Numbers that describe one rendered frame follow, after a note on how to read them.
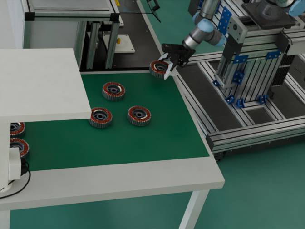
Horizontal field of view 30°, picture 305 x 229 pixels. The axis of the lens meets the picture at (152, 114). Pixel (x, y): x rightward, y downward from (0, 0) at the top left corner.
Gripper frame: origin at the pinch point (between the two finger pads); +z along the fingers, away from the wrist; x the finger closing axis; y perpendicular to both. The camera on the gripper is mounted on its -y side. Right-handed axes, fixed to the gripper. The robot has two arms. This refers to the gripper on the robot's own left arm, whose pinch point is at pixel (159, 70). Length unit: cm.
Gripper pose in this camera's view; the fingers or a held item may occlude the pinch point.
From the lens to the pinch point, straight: 292.6
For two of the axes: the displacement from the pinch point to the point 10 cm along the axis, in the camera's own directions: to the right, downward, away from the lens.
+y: 7.2, 3.2, 6.2
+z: -6.4, 6.5, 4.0
